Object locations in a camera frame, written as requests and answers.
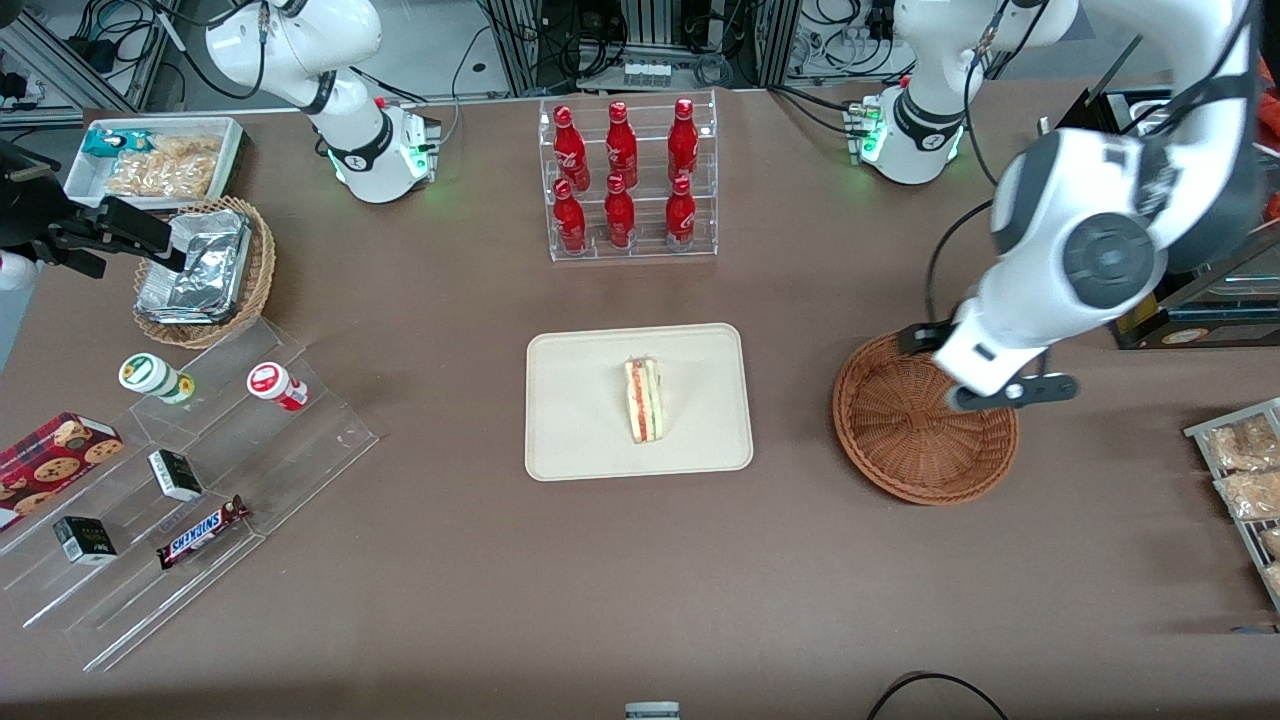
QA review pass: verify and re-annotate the clear acrylic stepped shelf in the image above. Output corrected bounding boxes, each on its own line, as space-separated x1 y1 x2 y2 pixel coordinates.
0 317 380 673

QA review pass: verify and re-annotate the red lid white cup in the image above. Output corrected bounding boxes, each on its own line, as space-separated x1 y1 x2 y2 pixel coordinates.
247 362 310 412

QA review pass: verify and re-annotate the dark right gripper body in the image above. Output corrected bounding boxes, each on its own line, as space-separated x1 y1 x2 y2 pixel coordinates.
0 140 76 257

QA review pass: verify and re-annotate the red cola bottle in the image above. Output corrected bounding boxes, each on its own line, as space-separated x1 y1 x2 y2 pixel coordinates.
553 105 591 191
553 178 588 253
605 101 639 189
665 175 697 251
668 97 699 186
604 174 636 249

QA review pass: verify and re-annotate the red cookie box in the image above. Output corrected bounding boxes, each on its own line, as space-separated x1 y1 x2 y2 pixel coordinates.
0 412 127 533

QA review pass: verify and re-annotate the triangular sandwich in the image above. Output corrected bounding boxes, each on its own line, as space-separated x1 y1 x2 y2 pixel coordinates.
623 355 665 445

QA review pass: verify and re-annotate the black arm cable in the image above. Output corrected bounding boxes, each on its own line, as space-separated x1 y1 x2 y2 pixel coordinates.
924 0 1256 327

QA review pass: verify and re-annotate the green lid white cup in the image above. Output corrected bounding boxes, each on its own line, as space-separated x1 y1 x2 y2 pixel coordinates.
119 353 197 406

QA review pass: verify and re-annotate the clear acrylic bottle rack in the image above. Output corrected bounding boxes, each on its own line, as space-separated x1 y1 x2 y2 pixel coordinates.
538 90 719 263

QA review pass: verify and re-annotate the silver foil packet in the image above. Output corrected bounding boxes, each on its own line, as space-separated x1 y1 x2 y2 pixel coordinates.
136 262 219 327
165 209 252 313

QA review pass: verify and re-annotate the clear bag of chips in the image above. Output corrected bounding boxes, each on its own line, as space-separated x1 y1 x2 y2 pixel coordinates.
104 152 217 200
150 134 223 169

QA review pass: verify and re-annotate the brown wicker basket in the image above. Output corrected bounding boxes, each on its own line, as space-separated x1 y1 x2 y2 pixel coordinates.
832 330 1020 506

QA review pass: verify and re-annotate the white rectangular bin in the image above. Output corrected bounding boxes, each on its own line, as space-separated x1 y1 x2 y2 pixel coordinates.
64 117 246 208

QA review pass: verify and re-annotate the teal snack packet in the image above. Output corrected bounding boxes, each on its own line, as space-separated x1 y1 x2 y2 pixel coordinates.
82 128 153 158

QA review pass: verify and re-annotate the Snickers chocolate bar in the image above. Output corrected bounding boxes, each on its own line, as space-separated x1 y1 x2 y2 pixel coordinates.
156 495 251 571

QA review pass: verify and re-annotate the black food warmer machine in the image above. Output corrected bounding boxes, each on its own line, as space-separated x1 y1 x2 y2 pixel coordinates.
1038 30 1280 351

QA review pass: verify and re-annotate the beige plastic tray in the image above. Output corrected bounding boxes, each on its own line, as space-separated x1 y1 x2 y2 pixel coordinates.
525 322 754 483

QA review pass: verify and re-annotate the small black box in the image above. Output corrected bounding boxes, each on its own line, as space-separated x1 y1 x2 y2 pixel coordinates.
148 449 205 503
52 516 119 567

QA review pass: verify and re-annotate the aluminium frame rack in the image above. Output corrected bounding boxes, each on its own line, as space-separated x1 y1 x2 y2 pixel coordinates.
482 0 803 97

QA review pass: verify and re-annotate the black table cable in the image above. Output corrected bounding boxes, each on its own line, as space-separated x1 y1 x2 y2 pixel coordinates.
865 671 1011 720

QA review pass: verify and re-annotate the aluminium frame rail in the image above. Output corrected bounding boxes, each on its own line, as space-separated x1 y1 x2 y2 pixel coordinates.
0 8 143 127

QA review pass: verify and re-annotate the light wicker basket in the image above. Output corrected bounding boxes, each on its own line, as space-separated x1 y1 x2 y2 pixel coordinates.
132 196 277 350

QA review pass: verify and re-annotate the grey wire rack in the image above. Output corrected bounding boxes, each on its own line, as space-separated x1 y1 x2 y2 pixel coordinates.
1184 398 1280 613

